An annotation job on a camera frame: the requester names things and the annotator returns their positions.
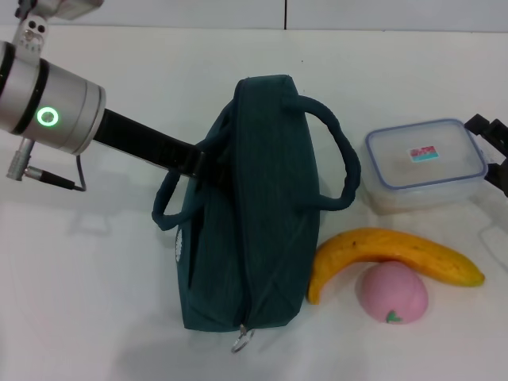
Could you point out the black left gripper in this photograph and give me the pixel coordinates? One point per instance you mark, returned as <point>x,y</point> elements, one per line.
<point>147,143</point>

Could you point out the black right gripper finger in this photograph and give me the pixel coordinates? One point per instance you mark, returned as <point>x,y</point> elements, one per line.
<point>500,176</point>
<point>496,137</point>

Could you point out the dark teal fabric bag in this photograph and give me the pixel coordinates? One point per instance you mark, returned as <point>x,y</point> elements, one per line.
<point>270,206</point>

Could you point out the clear blue-lidded food container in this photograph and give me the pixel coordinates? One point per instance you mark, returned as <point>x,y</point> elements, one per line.
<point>424,155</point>

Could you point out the yellow banana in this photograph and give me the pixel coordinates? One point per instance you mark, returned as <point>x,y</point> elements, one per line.
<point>381,242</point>

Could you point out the pink peach toy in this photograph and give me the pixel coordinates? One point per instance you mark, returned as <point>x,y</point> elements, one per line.
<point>393,295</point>

